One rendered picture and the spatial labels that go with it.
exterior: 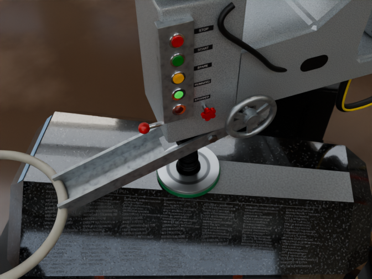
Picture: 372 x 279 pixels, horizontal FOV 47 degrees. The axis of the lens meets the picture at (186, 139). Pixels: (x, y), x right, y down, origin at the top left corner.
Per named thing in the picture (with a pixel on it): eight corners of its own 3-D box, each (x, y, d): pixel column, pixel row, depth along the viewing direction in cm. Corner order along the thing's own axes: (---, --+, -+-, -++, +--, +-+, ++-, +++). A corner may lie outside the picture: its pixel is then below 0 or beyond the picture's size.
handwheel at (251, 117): (258, 108, 126) (265, 68, 115) (274, 132, 120) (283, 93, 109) (211, 122, 123) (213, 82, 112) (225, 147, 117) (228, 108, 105)
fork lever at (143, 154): (246, 83, 142) (243, 73, 138) (274, 123, 130) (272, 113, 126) (57, 175, 141) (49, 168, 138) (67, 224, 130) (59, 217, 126)
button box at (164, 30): (190, 109, 111) (190, 13, 90) (194, 116, 110) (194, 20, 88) (160, 117, 110) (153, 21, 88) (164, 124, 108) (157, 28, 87)
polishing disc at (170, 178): (230, 182, 144) (230, 180, 143) (170, 202, 139) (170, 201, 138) (203, 138, 157) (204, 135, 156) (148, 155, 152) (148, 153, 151)
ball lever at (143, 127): (164, 122, 118) (163, 114, 116) (167, 130, 116) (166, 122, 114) (137, 129, 117) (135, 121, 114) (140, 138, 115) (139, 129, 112)
